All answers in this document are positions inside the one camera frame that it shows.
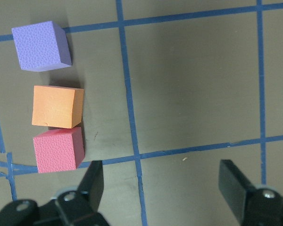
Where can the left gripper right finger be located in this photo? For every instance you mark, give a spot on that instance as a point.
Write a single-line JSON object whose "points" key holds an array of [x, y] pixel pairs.
{"points": [[251, 205]]}

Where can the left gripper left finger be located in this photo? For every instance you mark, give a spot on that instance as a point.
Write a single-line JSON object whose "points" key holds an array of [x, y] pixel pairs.
{"points": [[79, 207]]}

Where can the orange foam block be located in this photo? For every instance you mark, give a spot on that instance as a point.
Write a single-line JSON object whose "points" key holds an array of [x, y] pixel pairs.
{"points": [[59, 107]]}

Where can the pink foam block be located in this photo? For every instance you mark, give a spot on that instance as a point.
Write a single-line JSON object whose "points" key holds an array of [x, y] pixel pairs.
{"points": [[59, 150]]}

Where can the purple foam block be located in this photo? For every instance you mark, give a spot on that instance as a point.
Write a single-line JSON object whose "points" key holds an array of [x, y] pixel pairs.
{"points": [[41, 47]]}

